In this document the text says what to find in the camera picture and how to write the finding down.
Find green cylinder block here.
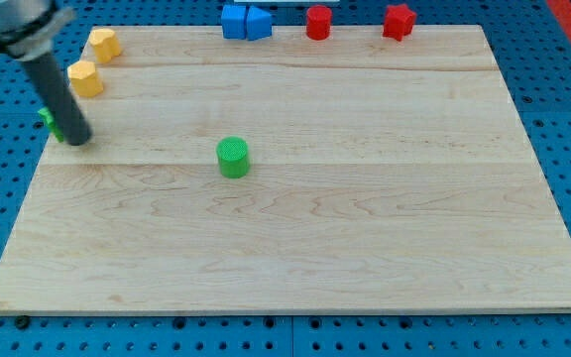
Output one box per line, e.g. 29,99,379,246
216,136,250,179

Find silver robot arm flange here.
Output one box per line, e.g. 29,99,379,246
0,0,76,61

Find wooden board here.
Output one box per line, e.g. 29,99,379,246
0,25,571,316

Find blue triangle block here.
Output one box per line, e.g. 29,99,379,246
246,6,273,41

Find red cylinder block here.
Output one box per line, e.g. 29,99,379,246
306,5,333,41

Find blue cube block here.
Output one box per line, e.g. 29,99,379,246
220,5,247,40

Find red star block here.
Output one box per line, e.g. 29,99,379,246
382,4,417,42

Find yellow hexagon block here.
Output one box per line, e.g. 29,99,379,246
67,60,104,97

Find green star block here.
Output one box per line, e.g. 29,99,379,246
38,107,64,143

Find grey pusher rod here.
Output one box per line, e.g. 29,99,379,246
21,52,92,146

